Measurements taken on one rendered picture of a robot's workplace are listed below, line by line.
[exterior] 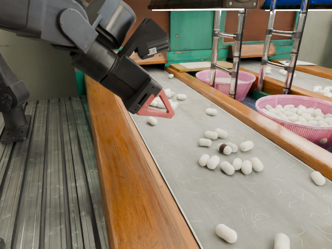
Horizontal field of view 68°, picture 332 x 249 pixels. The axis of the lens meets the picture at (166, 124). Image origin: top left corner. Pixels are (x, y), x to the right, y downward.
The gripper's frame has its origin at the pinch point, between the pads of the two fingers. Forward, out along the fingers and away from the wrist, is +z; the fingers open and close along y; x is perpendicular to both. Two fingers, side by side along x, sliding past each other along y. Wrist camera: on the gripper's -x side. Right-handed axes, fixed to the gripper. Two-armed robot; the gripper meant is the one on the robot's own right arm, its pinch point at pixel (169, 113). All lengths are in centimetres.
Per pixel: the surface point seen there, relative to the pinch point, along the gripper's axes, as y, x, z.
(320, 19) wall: 188, -169, 180
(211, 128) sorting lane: 12.4, -2.3, 20.0
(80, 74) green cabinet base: 85, 18, -6
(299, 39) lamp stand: 28, -45, 37
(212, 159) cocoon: -4.7, 2.1, 11.9
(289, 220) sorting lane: -21.0, 0.5, 16.9
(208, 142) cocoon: 3.2, 0.4, 14.7
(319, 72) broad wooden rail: 48, -55, 78
